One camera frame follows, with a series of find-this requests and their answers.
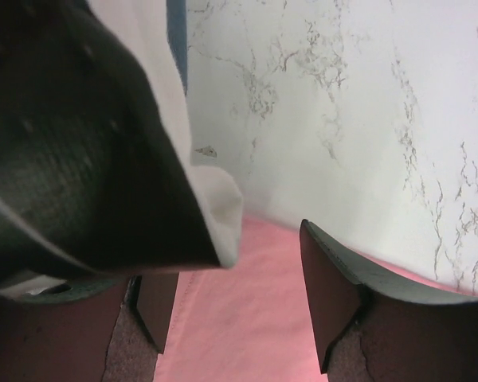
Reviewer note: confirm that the teal laundry basket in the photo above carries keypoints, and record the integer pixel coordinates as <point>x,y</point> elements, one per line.
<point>177,37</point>

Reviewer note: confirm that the pink t shirt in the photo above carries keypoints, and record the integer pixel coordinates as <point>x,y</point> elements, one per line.
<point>252,322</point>

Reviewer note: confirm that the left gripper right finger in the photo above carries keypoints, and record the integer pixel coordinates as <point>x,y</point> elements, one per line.
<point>372,324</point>

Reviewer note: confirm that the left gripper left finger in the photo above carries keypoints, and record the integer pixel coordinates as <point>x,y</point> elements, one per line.
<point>116,335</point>

